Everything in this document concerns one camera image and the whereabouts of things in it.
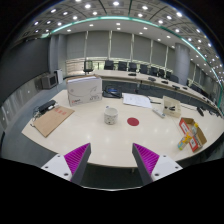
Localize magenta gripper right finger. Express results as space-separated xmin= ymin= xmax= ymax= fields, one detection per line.
xmin=132 ymin=143 xmax=182 ymax=185

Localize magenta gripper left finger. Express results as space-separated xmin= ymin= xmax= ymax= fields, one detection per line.
xmin=42 ymin=143 xmax=91 ymax=185

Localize yellow drink bottle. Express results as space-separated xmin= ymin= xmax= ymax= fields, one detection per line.
xmin=178 ymin=123 xmax=198 ymax=150

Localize red round coaster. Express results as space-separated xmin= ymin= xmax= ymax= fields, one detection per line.
xmin=127 ymin=117 xmax=139 ymax=126

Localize brown paper envelope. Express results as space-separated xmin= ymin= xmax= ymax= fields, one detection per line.
xmin=33 ymin=106 xmax=74 ymax=137

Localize open red cardboard box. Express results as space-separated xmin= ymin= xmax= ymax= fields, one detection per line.
xmin=179 ymin=118 xmax=207 ymax=152

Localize white marker pen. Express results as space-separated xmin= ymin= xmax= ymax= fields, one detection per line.
xmin=152 ymin=108 xmax=165 ymax=118

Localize beige small cardboard box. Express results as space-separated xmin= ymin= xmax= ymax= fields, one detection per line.
xmin=162 ymin=96 xmax=181 ymax=118

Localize black power adapter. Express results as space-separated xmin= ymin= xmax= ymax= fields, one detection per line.
xmin=38 ymin=100 xmax=56 ymax=113

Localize white speckled cup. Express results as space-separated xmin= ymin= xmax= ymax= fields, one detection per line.
xmin=104 ymin=107 xmax=118 ymax=125

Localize white paper sheets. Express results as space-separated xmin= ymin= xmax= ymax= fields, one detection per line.
xmin=123 ymin=93 xmax=151 ymax=108

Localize white cardboard box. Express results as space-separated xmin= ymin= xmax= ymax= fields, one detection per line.
xmin=66 ymin=75 xmax=102 ymax=106

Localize black office chair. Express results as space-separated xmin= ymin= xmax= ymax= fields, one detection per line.
xmin=83 ymin=60 xmax=94 ymax=73

